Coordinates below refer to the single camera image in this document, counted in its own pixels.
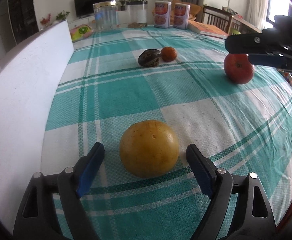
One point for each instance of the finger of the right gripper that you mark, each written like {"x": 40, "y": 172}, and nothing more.
{"x": 267, "y": 60}
{"x": 246, "y": 44}

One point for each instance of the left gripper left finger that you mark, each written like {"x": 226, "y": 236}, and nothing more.
{"x": 37, "y": 217}

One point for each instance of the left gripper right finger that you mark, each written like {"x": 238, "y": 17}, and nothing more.
{"x": 253, "y": 216}

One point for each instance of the small orange tangerine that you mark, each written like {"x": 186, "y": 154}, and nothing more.
{"x": 168, "y": 54}

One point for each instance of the yellow round pear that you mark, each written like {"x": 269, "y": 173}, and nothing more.
{"x": 149, "y": 149}

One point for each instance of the wooden side table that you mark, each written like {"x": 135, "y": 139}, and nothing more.
{"x": 240, "y": 25}

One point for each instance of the red apple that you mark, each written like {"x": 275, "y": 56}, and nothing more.
{"x": 238, "y": 68}

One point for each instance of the wooden chair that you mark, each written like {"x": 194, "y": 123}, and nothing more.
{"x": 217, "y": 17}

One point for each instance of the orange book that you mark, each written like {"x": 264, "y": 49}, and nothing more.
{"x": 207, "y": 30}

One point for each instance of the right orange white canister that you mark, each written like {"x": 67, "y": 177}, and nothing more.
{"x": 181, "y": 15}

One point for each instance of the orange white canister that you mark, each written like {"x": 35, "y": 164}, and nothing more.
{"x": 162, "y": 11}
{"x": 181, "y": 15}

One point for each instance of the left orange white canister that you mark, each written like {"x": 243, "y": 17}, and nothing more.
{"x": 162, "y": 11}

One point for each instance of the dark brown chestnut far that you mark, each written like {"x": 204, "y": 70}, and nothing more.
{"x": 149, "y": 58}

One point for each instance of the teal plaid tablecloth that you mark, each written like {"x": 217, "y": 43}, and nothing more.
{"x": 103, "y": 91}

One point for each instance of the white foam board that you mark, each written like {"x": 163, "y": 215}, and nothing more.
{"x": 29, "y": 76}

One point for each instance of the white tv cabinet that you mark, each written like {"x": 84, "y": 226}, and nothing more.
{"x": 122, "y": 17}

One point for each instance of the small potted plant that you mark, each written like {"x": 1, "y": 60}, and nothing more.
{"x": 122, "y": 5}

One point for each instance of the clear jar gold lid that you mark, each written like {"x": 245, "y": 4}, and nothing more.
{"x": 105, "y": 14}

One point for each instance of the black television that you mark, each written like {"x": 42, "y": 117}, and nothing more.
{"x": 85, "y": 7}

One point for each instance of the red flower plant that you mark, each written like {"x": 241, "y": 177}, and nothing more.
{"x": 45, "y": 22}

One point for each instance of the green leafy plant left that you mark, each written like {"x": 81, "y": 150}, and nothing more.
{"x": 61, "y": 16}

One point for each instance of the dark display cabinet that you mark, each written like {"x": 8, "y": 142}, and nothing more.
{"x": 22, "y": 18}

